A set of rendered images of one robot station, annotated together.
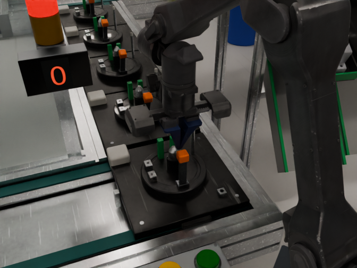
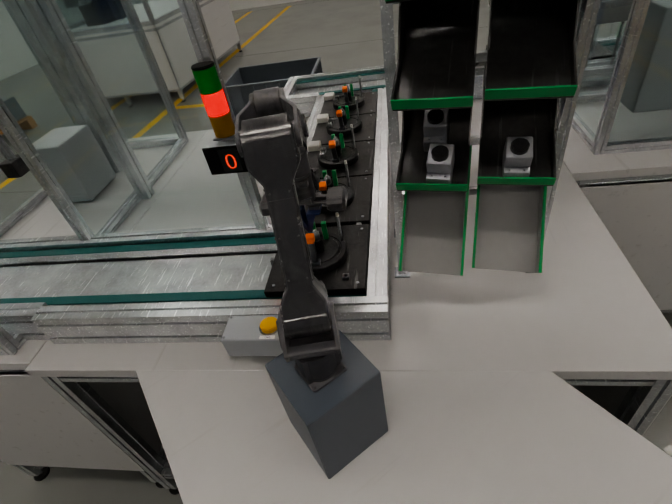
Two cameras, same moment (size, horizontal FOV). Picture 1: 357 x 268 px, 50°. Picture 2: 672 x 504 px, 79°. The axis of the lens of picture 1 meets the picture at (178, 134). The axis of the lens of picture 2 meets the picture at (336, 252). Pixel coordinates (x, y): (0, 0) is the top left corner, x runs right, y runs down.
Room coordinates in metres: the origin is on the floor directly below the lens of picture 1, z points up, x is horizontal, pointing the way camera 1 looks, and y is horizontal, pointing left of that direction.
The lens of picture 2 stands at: (-0.03, -0.45, 1.62)
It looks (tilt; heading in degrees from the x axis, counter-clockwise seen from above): 40 degrees down; 33
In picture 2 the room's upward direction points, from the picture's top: 11 degrees counter-clockwise
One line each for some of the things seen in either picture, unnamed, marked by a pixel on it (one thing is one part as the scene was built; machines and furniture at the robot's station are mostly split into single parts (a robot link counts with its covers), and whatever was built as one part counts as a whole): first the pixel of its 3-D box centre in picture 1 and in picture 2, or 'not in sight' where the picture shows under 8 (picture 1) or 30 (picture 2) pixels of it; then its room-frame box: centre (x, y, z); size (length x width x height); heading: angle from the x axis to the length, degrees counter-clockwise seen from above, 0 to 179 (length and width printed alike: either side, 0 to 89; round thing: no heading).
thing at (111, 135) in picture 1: (139, 98); (328, 186); (0.84, 0.10, 1.01); 0.24 x 0.24 x 0.13; 20
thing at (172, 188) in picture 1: (173, 172); (319, 252); (0.60, 0.01, 0.98); 0.14 x 0.14 x 0.02
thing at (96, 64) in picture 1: (118, 58); (336, 147); (1.07, 0.18, 1.01); 0.24 x 0.24 x 0.13; 20
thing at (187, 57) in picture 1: (178, 58); (293, 156); (0.57, 0.00, 1.26); 0.09 x 0.06 x 0.07; 31
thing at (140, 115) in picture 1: (178, 97); (300, 189); (0.57, 0.00, 1.18); 0.19 x 0.06 x 0.08; 111
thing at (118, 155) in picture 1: (118, 157); not in sight; (0.66, 0.14, 0.97); 0.05 x 0.05 x 0.04; 20
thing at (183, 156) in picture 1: (180, 165); (312, 246); (0.56, -0.01, 1.04); 0.04 x 0.02 x 0.08; 20
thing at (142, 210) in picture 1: (173, 178); (320, 258); (0.60, 0.01, 0.96); 0.24 x 0.24 x 0.02; 20
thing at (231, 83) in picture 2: not in sight; (276, 88); (2.30, 1.31, 0.73); 0.62 x 0.42 x 0.23; 110
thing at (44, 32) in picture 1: (47, 26); (222, 123); (0.64, 0.23, 1.28); 0.05 x 0.05 x 0.05
